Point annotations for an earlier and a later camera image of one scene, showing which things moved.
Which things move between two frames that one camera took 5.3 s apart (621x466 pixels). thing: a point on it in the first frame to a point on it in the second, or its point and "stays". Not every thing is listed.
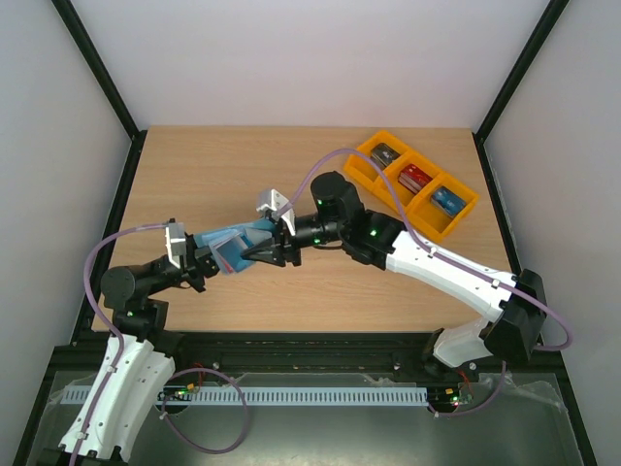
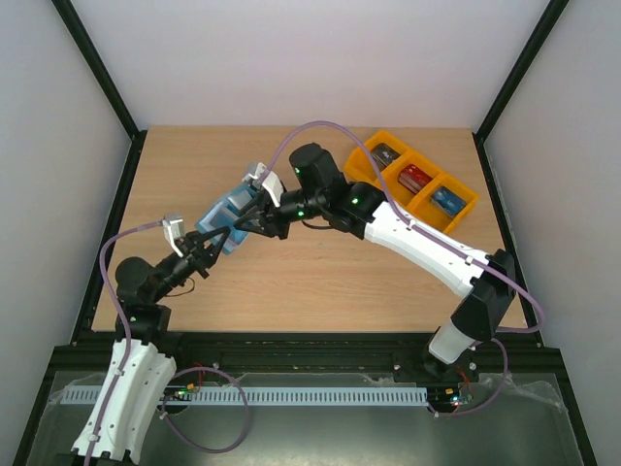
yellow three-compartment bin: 412,183 stays
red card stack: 413,178 stays
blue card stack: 447,201 stays
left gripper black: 192,272 to 197,253
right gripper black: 286,241 to 271,219
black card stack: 382,154 stays
